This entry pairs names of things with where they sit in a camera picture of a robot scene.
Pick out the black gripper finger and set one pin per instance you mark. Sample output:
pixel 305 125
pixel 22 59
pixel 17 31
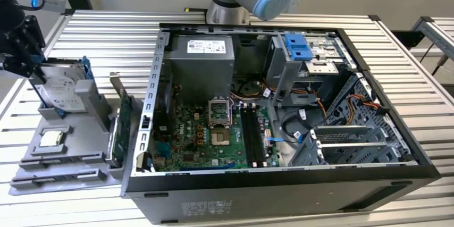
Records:
pixel 21 57

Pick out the hard disk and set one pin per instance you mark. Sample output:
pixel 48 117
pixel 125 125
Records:
pixel 62 88

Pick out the metal disk bay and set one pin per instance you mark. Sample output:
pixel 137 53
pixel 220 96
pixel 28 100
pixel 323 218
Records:
pixel 348 129

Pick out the silver CPU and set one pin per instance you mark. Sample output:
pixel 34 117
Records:
pixel 52 138

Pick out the grey parts rack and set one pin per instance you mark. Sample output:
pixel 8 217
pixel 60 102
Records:
pixel 84 136

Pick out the green graphics card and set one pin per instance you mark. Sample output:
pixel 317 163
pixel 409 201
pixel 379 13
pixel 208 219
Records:
pixel 124 126

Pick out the dark RAM stick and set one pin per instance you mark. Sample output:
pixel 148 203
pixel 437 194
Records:
pixel 53 178

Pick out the grey power supply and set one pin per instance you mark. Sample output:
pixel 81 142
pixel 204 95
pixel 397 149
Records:
pixel 197 72

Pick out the green motherboard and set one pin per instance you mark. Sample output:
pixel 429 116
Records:
pixel 197 152

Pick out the thin locking lever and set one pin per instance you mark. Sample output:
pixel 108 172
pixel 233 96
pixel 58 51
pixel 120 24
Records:
pixel 232 112

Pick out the CPU socket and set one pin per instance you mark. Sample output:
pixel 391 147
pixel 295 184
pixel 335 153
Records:
pixel 221 137

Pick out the black RAM slot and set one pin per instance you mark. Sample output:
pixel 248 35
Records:
pixel 257 134
pixel 248 134

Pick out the grey metal drive cage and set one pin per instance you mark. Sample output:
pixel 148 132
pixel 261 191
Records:
pixel 283 78

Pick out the black open PC case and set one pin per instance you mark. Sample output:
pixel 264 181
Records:
pixel 248 200

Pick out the aluminium side table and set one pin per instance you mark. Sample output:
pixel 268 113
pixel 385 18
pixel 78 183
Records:
pixel 433 27

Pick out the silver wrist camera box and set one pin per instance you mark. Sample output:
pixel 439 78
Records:
pixel 53 3

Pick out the blue plastic drive bracket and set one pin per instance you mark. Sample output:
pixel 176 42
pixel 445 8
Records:
pixel 295 49

